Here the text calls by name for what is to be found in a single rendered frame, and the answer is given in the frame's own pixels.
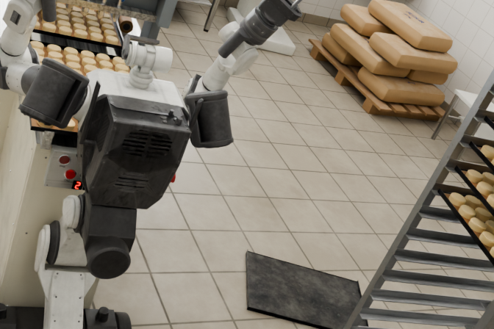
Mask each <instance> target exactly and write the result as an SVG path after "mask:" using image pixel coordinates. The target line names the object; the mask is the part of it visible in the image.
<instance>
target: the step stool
mask: <svg viewBox="0 0 494 329"><path fill-rule="evenodd" d="M454 92H455V93H456V94H455V96H454V97H453V99H452V101H451V103H450V104H449V106H448V108H447V110H446V111H445V114H444V115H443V117H442V119H441V121H440V122H439V124H438V126H437V128H436V129H435V131H434V133H433V135H432V137H431V139H432V140H435V139H436V137H437V135H438V134H439V132H440V130H441V128H442V127H443V124H444V122H445V121H446V119H447V120H454V121H457V122H461V123H462V122H463V120H464V119H465V117H463V116H459V117H454V116H450V115H449V114H450V112H451V110H452V109H453V107H454V105H455V103H456V102H457V100H458V98H459V97H460V98H461V99H462V100H463V101H464V102H465V103H466V104H467V105H468V106H469V107H470V108H471V107H472V105H473V103H474V101H475V100H476V98H477V96H478V95H477V94H474V93H469V92H465V91H461V90H455V91H454ZM486 110H488V111H491V112H494V104H493V103H492V102H490V105H489V106H488V108H487V109H486ZM471 136H474V137H481V138H485V139H489V140H494V131H493V130H492V129H491V128H490V127H489V126H488V125H487V124H486V123H480V122H479V123H478V125H477V126H476V128H475V129H474V131H473V133H472V134H471ZM466 149H467V148H463V150H462V152H461V154H460V155H459V157H458V158H457V160H460V159H461V157H462V155H463V153H464V152H465V150H466Z"/></svg>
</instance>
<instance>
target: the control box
mask: <svg viewBox="0 0 494 329"><path fill-rule="evenodd" d="M76 153H77V148H69V147H63V146H57V145H53V146H52V148H51V153H50V157H49V161H48V164H47V168H46V173H45V176H44V179H43V184H44V186H45V187H59V188H66V189H75V188H74V187H75V186H76V183H77V182H80V183H81V184H80V188H79V190H85V188H84V187H83V185H82V182H81V178H80V173H79V165H78V161H77V157H76ZM61 156H68V157H69V159H70V161H69V163H67V164H61V163H60V157H61ZM69 170H72V171H74V172H75V177H74V178H72V179H68V178H66V176H65V174H66V172H68V171H69ZM77 185H79V183H77Z"/></svg>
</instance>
